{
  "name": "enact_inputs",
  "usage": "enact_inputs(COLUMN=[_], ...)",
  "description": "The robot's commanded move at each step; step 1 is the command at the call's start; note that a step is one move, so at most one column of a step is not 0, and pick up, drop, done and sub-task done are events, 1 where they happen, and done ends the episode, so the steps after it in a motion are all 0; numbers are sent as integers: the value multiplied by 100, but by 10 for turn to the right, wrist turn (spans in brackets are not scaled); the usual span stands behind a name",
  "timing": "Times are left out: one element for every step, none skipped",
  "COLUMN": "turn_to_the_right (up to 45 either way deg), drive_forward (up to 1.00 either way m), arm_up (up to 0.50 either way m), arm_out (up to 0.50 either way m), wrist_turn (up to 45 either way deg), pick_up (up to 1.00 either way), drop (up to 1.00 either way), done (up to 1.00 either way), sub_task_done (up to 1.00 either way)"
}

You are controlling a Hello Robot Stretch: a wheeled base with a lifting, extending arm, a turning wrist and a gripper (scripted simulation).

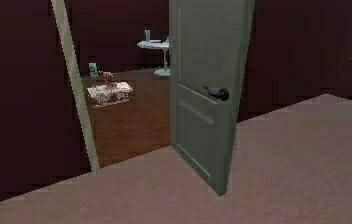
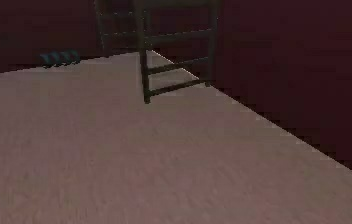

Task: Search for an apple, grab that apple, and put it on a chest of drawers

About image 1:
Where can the grey-green room door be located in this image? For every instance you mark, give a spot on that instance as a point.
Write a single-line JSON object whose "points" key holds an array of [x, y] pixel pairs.
{"points": [[204, 60]]}

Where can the teal small box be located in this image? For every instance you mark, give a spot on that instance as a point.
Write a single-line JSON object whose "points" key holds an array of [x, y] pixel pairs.
{"points": [[93, 69]]}

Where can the teal cup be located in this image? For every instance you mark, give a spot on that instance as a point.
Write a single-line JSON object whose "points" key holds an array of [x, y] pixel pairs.
{"points": [[147, 34]]}

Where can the white round pedestal table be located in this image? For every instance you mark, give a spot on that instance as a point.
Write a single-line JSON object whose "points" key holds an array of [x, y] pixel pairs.
{"points": [[159, 45]]}

